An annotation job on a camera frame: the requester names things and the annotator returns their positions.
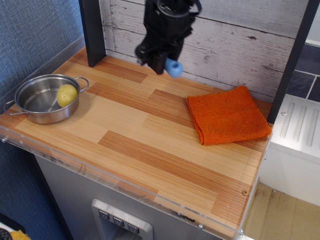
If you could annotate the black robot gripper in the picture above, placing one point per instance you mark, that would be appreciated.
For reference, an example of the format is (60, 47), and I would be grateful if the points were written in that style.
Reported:
(167, 24)

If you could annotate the blue grey toy spoon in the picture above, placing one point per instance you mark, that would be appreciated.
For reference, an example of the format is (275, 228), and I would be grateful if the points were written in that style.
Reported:
(173, 68)

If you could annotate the orange knitted towel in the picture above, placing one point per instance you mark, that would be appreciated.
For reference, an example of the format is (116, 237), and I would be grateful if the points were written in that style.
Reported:
(227, 117)

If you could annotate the yellow toy potato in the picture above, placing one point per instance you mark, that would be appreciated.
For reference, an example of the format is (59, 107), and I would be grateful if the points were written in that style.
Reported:
(66, 94)

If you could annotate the stainless steel pot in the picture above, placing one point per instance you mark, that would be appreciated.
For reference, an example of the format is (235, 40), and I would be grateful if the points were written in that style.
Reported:
(37, 98)

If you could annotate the silver toy fridge front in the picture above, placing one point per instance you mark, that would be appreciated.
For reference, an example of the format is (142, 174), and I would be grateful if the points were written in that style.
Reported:
(140, 204)

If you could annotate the white toy sink cabinet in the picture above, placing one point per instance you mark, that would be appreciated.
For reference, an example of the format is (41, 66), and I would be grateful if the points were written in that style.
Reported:
(292, 158)

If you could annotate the clear acrylic edge guard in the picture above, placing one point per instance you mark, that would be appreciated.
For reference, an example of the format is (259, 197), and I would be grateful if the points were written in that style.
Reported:
(229, 170)

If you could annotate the yellow black object corner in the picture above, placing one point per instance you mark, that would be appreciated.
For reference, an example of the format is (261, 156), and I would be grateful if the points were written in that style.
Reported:
(13, 235)

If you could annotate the dark left post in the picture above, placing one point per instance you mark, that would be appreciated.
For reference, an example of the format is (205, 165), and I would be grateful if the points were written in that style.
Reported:
(92, 30)

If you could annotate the dark post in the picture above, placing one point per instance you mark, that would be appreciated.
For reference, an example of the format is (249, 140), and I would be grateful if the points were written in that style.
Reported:
(92, 30)
(303, 31)

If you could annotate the dark right post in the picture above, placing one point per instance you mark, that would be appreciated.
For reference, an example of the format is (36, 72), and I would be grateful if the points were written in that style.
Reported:
(303, 31)

